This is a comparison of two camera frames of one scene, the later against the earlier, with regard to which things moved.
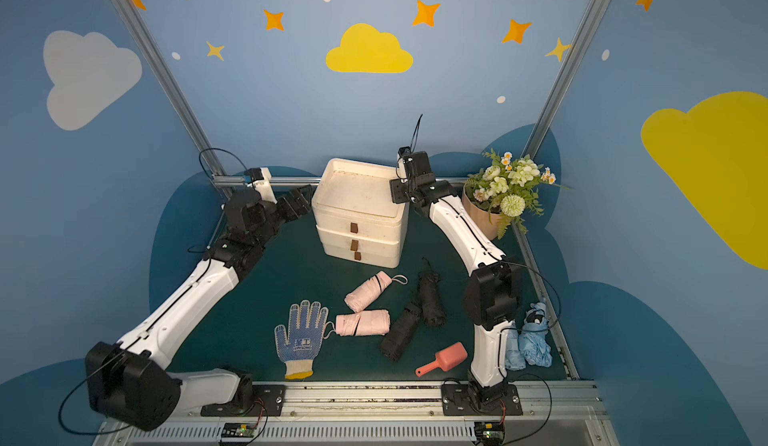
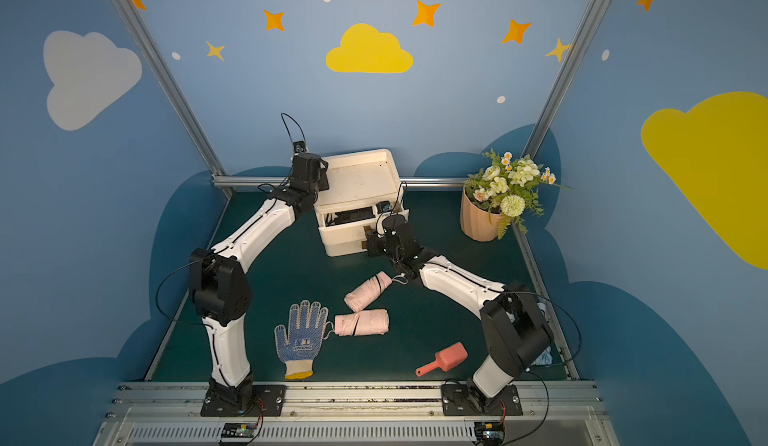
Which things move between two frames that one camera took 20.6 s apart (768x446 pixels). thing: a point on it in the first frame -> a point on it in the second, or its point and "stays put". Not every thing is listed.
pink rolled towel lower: x=365 y=323 stays put
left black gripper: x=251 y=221 -> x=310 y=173
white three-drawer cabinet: x=353 y=213 stays put
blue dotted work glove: x=307 y=322 stays put
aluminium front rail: x=566 y=413 stays put
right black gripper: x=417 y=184 -> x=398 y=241
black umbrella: x=431 y=297 -> x=353 y=215
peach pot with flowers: x=505 y=190 stays put
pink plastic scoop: x=444 y=359 stays put
